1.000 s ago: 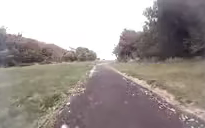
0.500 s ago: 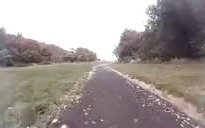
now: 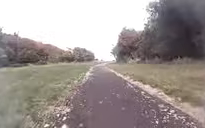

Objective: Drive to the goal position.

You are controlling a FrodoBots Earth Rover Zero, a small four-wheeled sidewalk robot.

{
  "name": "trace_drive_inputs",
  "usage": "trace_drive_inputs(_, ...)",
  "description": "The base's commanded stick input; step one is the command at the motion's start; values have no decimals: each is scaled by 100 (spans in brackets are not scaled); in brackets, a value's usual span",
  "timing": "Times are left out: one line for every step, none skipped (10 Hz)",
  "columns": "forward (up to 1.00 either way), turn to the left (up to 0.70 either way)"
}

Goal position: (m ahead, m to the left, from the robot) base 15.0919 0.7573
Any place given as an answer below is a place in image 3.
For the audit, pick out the grey gravel path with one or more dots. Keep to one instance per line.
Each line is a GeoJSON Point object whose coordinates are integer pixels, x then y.
{"type": "Point", "coordinates": [110, 100]}

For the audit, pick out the grass verge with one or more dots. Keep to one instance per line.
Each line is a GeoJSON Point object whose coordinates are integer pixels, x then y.
{"type": "Point", "coordinates": [170, 78]}

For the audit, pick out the row of trees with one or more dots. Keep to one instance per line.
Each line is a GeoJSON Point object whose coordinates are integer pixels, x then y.
{"type": "Point", "coordinates": [173, 33]}
{"type": "Point", "coordinates": [33, 51]}

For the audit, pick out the grass field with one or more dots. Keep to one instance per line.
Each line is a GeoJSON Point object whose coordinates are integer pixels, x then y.
{"type": "Point", "coordinates": [30, 86]}

